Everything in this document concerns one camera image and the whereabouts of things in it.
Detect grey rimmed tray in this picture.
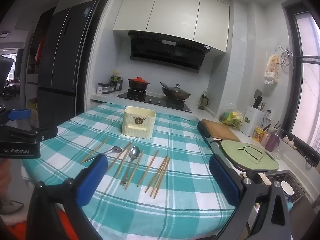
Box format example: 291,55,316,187
209,139,280,173

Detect clear plastic bag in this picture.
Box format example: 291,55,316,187
219,104,244,128

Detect white bowl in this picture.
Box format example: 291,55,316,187
280,180,295,197

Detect black glass gas stove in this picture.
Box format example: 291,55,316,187
116,90,192,113

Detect black range hood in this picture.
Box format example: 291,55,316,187
127,30,210,74

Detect teal plaid tablecloth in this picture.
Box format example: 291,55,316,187
21,102,240,240

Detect hanging yellow white package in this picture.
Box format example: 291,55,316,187
264,52,280,85

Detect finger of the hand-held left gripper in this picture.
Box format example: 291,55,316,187
0,126,58,142
0,107,31,125

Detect dark water jug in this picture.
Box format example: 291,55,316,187
198,94,209,110

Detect bunch of wooden chopsticks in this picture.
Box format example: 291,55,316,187
80,137,171,200

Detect cardboard box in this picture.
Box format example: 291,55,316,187
28,97,40,128

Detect glass wok lid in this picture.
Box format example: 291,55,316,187
162,84,190,93

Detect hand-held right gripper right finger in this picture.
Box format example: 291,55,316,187
209,154,292,240

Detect person's orange clothing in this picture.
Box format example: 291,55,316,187
0,209,75,240

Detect dark framed window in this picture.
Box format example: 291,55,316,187
282,1,320,160

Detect large steel spoon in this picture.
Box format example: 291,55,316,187
120,146,140,186

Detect dark wok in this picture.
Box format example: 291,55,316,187
160,82,192,100

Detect person's left hand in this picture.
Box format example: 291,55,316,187
0,159,12,210

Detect dark living room furniture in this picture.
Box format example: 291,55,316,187
0,80,20,100

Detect garlic bulbs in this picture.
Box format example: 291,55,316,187
282,135,297,147

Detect metal steaming rack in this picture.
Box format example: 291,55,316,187
279,46,294,67

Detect white wall cabinet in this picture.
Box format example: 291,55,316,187
112,0,230,53

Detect black clay pot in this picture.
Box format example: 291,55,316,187
128,79,150,91

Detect dark grey refrigerator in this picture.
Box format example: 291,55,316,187
37,0,99,133

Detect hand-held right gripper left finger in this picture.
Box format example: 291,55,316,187
25,154,109,240

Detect black spatula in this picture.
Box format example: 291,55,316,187
252,89,263,108

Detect red hanging decoration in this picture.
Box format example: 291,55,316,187
36,36,47,63

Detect steel sink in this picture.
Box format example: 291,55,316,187
257,170,313,205

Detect small steel spoon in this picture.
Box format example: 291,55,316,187
83,146,123,163

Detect yellow tin can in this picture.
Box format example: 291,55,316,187
253,127,266,143

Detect white utensil box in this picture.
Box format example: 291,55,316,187
241,105,265,137

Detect cream utensil holder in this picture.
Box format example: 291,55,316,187
122,106,157,140

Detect wooden cutting board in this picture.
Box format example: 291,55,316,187
201,119,241,142

